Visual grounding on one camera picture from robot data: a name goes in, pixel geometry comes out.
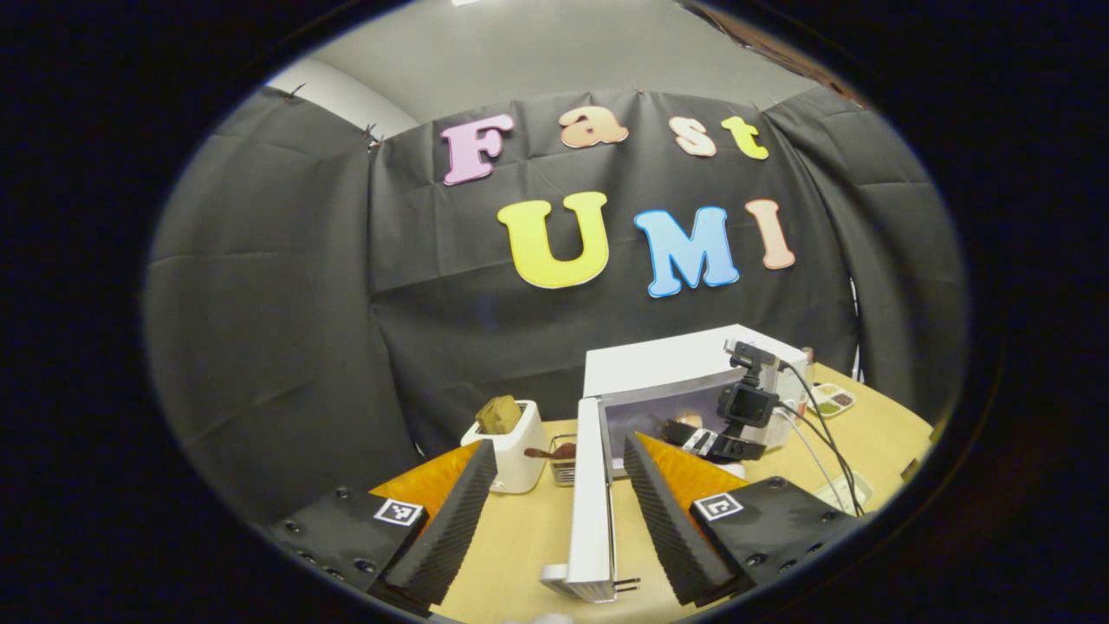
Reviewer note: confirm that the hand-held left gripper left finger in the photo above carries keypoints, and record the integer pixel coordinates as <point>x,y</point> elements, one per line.
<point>450,529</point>

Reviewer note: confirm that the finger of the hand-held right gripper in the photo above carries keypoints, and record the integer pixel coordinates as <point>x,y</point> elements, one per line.
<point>677,432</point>
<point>702,442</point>

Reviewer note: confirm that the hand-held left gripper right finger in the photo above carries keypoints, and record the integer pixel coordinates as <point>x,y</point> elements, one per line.
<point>671,529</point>

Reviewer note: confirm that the white microwave oven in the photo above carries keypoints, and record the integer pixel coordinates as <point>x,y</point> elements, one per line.
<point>676,364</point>

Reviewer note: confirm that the divided tray with beans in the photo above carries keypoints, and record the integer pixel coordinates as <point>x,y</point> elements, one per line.
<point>833,400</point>

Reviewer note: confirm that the white toaster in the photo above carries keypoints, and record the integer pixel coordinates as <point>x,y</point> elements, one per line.
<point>520,459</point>

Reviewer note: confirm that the brown bread slice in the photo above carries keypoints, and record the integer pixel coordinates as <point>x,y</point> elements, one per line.
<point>498,416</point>

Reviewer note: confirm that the brown wooden spoon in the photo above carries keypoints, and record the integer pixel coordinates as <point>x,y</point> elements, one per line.
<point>554,452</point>

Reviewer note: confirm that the pale green square plate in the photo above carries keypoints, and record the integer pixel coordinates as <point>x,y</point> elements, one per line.
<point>859,491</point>

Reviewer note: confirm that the black backdrop cloth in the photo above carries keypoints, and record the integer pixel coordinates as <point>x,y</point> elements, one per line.
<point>260,347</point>

